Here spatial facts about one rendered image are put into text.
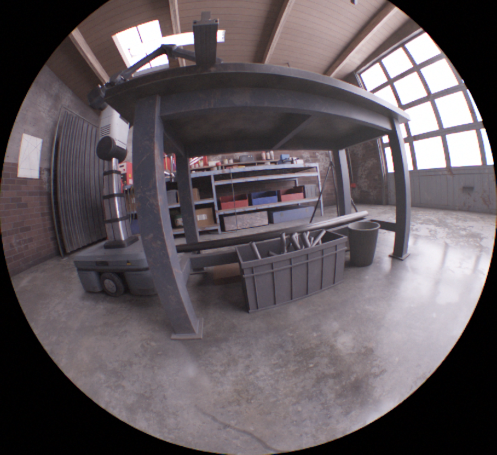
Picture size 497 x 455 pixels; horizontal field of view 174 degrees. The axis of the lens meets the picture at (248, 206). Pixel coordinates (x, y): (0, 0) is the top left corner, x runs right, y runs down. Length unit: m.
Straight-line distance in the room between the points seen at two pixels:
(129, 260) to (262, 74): 0.95
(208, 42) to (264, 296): 0.85
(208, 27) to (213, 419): 0.90
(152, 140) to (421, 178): 3.24
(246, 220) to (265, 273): 1.64
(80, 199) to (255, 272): 2.91
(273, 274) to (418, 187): 2.90
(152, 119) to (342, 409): 0.91
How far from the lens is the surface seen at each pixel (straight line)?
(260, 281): 0.64
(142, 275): 0.91
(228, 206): 2.16
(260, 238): 0.88
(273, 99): 0.59
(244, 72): 0.53
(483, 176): 3.01
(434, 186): 3.11
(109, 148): 1.16
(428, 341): 0.69
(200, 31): 0.47
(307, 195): 2.52
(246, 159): 2.87
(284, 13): 2.69
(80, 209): 3.02
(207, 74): 0.52
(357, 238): 0.95
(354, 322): 0.67
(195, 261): 0.82
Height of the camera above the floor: 0.48
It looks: 5 degrees down
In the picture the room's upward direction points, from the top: 7 degrees counter-clockwise
